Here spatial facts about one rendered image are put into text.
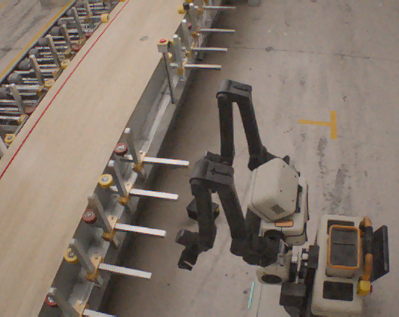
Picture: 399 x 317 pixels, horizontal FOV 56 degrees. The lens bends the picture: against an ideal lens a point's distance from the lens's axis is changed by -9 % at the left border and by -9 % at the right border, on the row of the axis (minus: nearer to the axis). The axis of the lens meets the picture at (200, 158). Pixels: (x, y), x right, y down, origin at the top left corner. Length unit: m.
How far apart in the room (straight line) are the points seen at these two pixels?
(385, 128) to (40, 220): 3.05
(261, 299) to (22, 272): 1.36
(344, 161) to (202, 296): 1.66
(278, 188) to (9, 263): 1.43
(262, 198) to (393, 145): 2.45
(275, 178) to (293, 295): 0.68
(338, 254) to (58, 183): 1.58
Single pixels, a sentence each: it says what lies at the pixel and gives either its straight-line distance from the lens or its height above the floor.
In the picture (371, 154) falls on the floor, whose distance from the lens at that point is 3.70.
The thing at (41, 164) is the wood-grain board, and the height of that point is 0.90.
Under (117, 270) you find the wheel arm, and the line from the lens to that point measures 2.06.
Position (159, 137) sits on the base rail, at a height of 0.70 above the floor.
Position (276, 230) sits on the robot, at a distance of 1.63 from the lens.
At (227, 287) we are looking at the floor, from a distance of 2.86.
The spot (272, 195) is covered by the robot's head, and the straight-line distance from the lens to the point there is 1.52.
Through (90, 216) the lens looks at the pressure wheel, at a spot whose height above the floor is 0.90.
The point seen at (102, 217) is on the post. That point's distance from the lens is 2.07.
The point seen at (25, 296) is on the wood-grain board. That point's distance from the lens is 2.11.
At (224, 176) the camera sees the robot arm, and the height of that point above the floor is 1.61.
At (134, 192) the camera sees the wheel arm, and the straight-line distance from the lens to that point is 2.33.
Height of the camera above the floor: 2.58
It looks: 46 degrees down
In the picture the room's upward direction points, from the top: 9 degrees counter-clockwise
